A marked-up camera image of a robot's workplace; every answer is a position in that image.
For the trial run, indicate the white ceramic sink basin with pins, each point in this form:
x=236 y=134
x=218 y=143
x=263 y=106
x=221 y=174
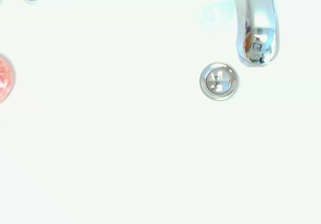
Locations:
x=140 y=146

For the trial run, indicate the chrome sink drain stopper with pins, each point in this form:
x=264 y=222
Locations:
x=219 y=81

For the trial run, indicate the chrome faucet spout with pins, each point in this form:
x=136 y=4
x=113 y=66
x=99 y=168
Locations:
x=258 y=20

